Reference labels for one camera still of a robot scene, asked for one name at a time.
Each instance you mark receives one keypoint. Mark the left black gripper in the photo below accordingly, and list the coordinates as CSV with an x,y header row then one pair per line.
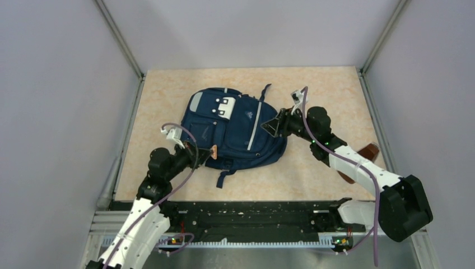
x,y
190,151

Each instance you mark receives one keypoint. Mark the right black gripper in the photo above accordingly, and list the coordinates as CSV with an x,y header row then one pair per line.
x,y
274,126

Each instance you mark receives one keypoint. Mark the small orange eraser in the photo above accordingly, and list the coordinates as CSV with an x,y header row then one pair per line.
x,y
213,152

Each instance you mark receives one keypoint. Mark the navy blue student backpack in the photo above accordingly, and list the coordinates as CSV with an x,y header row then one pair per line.
x,y
231,121

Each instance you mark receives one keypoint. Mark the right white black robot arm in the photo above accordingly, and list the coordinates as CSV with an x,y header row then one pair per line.
x,y
401,203

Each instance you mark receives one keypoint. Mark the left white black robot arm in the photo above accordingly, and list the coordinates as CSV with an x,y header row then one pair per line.
x,y
147,222

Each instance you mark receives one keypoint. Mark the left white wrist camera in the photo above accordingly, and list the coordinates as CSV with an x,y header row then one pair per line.
x,y
174,134

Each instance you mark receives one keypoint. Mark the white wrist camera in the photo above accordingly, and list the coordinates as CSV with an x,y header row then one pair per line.
x,y
299,99
174,134

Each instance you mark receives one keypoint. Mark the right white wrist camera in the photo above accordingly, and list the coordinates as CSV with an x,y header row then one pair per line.
x,y
299,99

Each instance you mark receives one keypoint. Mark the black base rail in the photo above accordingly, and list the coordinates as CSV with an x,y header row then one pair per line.
x,y
256,222

